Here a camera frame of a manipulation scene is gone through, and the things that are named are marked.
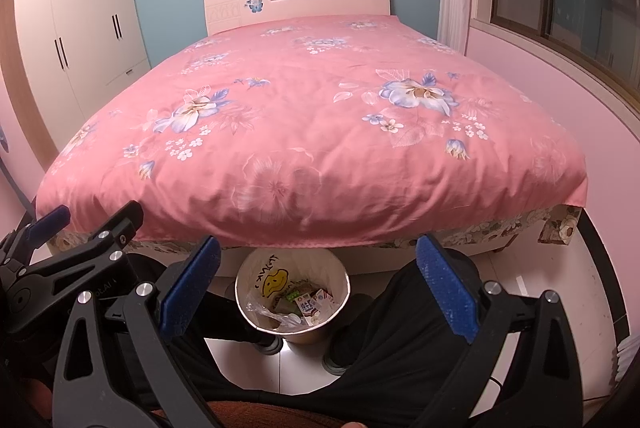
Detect pink floral blanket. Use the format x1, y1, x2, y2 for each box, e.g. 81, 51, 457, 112
36, 13, 588, 249

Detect person's right shoe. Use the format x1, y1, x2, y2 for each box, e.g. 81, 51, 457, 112
322, 333, 358, 376

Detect black cable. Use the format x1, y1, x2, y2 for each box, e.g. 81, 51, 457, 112
487, 373, 516, 396

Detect person's left shoe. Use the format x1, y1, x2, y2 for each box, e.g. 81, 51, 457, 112
252, 333, 285, 356

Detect white trash bin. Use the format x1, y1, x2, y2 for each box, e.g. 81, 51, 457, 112
234, 248, 351, 348

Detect person's black pants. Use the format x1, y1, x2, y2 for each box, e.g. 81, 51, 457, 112
125, 248, 483, 428

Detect white milk carton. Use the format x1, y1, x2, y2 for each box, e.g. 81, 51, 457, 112
294, 293, 323, 325

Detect person's brown top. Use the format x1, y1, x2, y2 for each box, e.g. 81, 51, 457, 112
145, 400, 361, 428

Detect person's shoe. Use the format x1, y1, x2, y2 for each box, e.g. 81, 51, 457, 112
322, 333, 358, 376
252, 333, 285, 356

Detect white wardrobe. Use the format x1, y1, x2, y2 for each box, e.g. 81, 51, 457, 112
0, 0, 152, 169

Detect white smiley plastic bag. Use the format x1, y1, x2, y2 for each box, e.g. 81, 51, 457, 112
235, 248, 350, 334

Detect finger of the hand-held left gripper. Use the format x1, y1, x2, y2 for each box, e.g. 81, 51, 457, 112
25, 201, 146, 294
0, 204, 71, 266

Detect white ribbed panel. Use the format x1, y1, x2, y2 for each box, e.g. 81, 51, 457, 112
612, 338, 632, 384

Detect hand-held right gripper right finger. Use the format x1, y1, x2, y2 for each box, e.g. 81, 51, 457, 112
416, 234, 585, 428

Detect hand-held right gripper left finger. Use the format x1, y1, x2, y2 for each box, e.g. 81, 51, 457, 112
52, 235, 223, 428

